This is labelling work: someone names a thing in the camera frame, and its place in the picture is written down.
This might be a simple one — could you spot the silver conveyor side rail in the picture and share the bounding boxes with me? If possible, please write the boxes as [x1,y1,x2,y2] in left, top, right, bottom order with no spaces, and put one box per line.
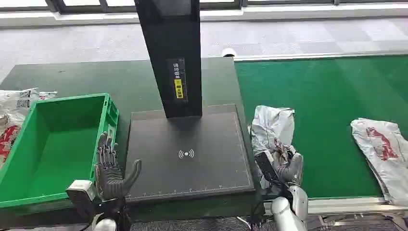
[232,50,408,62]
[263,196,408,216]

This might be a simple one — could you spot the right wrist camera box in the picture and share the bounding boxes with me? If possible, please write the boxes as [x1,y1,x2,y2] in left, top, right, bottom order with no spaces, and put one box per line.
[255,152,282,186]

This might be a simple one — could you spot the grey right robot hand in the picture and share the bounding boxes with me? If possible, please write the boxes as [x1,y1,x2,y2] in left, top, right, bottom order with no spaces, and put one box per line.
[272,138,304,188]

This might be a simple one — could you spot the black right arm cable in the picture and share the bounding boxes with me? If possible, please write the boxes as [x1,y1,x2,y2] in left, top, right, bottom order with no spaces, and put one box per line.
[248,191,276,231]

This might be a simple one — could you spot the green conveyor belt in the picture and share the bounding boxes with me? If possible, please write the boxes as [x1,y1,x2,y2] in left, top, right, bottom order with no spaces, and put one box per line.
[234,54,408,199]

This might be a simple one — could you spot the white parcel bag with barcode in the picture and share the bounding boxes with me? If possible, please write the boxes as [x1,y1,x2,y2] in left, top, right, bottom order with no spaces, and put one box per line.
[0,88,58,168]

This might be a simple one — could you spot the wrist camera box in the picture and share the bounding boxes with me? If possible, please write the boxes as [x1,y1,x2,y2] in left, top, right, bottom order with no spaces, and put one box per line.
[65,180,97,206]
[255,152,282,186]

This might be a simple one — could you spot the dark window frame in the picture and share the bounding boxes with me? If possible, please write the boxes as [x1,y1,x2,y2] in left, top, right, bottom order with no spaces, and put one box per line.
[0,0,408,15]

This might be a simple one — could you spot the black scanner stand with platform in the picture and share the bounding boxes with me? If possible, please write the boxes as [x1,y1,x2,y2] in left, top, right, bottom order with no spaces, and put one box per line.
[125,0,256,204]

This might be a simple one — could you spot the grey parcel bag red print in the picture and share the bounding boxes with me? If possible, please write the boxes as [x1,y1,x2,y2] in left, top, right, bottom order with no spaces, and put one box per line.
[350,118,408,207]

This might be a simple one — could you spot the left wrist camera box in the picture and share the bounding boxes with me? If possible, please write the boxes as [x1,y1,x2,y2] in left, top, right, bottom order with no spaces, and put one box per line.
[65,180,97,206]

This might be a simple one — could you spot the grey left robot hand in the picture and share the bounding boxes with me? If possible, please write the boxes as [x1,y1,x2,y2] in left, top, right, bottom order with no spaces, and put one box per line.
[94,131,143,202]

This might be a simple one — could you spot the black and yellow label sticker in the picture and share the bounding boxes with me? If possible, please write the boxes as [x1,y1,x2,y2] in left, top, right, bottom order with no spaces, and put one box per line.
[168,58,189,103]

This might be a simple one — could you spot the green plastic crate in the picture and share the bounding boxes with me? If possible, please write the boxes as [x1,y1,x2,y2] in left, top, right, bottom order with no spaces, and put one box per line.
[0,93,120,210]

